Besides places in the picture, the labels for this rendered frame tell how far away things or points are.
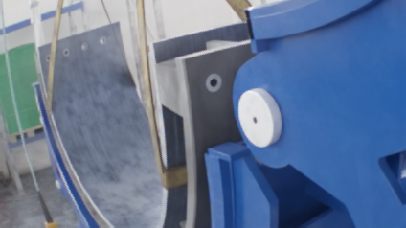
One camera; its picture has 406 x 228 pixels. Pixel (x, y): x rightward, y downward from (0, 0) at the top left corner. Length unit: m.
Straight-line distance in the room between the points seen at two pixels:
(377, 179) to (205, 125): 0.67
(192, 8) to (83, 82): 6.81
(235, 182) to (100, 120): 2.11
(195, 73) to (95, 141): 2.02
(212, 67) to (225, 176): 0.29
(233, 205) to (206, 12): 8.95
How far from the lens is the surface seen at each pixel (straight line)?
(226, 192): 1.51
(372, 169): 1.05
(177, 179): 1.80
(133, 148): 3.44
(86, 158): 3.36
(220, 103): 1.54
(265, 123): 1.25
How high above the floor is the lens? 2.55
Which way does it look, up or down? 12 degrees down
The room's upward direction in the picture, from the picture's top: 10 degrees counter-clockwise
